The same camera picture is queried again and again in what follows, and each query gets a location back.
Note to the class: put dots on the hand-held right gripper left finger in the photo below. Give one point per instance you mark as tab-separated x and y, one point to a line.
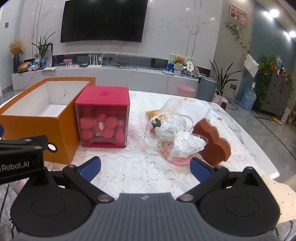
90	168

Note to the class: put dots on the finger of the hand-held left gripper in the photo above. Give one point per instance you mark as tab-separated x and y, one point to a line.
1	132
25	142

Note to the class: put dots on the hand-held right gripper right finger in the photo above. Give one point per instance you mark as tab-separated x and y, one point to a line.
200	168

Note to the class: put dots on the orange cardboard box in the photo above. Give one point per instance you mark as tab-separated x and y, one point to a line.
30	125

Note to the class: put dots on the clear plastic bag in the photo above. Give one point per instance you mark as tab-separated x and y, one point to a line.
178	125

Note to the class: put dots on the red flat card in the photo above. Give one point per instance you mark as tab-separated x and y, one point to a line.
101	109

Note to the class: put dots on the brown round bread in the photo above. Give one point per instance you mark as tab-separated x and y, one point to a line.
23	67

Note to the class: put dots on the small pink heater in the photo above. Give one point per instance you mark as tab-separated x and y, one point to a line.
223	103

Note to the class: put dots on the pink white woven bag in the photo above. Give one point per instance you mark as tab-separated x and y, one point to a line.
216	97

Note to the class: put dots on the dark vase with yellow flowers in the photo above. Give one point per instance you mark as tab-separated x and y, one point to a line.
16	60

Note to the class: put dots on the snack bags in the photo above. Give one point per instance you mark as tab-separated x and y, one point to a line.
34	66

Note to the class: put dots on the pink waste bin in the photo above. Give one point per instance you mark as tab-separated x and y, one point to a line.
186	90

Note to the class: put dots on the grey trash can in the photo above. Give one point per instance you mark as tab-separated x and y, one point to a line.
206	89

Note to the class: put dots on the blue water bottle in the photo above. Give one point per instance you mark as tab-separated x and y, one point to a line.
248	99

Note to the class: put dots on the green plant in glass vase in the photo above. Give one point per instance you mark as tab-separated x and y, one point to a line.
43	55

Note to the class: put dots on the white dotted cloth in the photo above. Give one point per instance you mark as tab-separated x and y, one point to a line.
282	199

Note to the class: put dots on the potted long-leaf plant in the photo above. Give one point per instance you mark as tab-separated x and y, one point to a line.
223	78

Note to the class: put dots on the white marble television cabinet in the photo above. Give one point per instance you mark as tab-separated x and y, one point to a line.
138	77

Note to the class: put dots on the white router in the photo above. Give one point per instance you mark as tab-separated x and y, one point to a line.
94	65

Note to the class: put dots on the grey dresser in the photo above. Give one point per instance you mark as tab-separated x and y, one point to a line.
276	92

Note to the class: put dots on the brown teddy bear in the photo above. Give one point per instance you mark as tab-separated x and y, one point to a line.
180	60

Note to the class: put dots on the green ivy plant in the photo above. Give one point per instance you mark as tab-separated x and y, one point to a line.
266	76

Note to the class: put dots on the white tote bag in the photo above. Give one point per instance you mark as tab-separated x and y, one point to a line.
251	66

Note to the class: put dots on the hanging vine plant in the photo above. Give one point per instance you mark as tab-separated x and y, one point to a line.
238	34

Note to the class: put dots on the pink photo frame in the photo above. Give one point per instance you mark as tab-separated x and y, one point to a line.
68	62

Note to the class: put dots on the black wall television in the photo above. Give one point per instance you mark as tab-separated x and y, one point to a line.
104	20

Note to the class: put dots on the framed wall picture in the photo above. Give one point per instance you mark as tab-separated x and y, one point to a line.
238	15

